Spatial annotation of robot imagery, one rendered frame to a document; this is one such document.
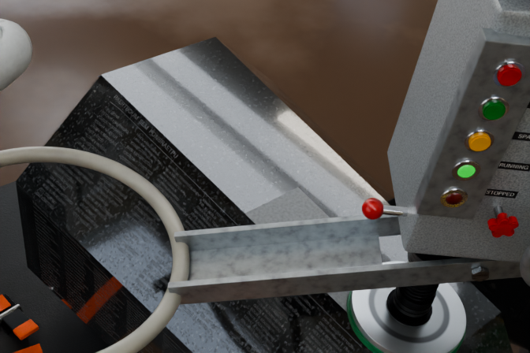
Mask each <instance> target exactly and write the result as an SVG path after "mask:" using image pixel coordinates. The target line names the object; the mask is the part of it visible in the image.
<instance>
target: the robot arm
mask: <svg viewBox="0 0 530 353"><path fill-rule="evenodd" d="M31 59H32V42H31V40H30V38H29V36H28V34H27V32H26V31H25V30H24V29H23V28H22V27H21V26H20V25H19V24H17V23H14V22H12V21H10V20H4V19H0V91H2V90H3V89H5V88H6V87H8V86H9V85H10V84H11V83H12V82H13V81H14V80H16V79H17V78H18V77H19V76H20V75H21V74H22V73H23V72H24V71H25V70H26V68H27V67H28V66H29V64H30V62H31Z"/></svg>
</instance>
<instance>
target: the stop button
mask: <svg viewBox="0 0 530 353"><path fill-rule="evenodd" d="M521 75H522V74H521V70H520V69H519V68H518V67H516V66H512V65H511V66H506V67H505V68H503V69H501V70H500V72H499V73H498V82H499V83H500V84H501V85H504V86H511V85H514V84H516V83H517V82H518V81H519V80H520V79H521Z"/></svg>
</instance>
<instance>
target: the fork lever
mask: <svg viewBox="0 0 530 353"><path fill-rule="evenodd" d="M398 235H401V231H400V226H399V221H398V216H393V215H384V214H383V215H382V216H381V217H380V218H378V219H375V220H370V219H367V218H366V217H365V216H364V215H356V216H348V217H331V218H322V219H313V220H304V221H287V222H278V223H269V224H260V225H243V226H234V227H225V228H216V229H200V230H191V231H182V232H175V233H174V239H175V241H176V243H177V242H182V243H186V244H187V245H188V248H189V256H190V266H189V275H188V280H187V281H177V282H169V283H168V290H169V292H170V293H176V294H178V295H180V296H181V298H182V300H181V303H180V305H181V304H191V303H210V302H221V301H230V300H240V299H259V298H270V297H279V296H290V295H309V294H319V293H328V292H347V291H358V290H368V289H378V288H397V287H407V286H417V285H427V284H446V283H456V282H466V281H485V280H495V279H505V278H515V277H522V276H521V272H520V263H519V262H505V261H496V260H487V259H478V258H451V259H441V260H431V261H422V262H403V263H394V264H384V265H383V262H382V256H381V251H380V245H379V237H380V236H398Z"/></svg>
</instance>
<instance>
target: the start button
mask: <svg viewBox="0 0 530 353"><path fill-rule="evenodd" d="M505 112H506V108H505V105H504V104H503V103H502V102H498V101H494V102H489V103H488V104H486V106H485V107H484V108H483V115H484V117H485V118H487V119H488V120H496V119H499V118H500V117H502V116H503V115H504V113H505Z"/></svg>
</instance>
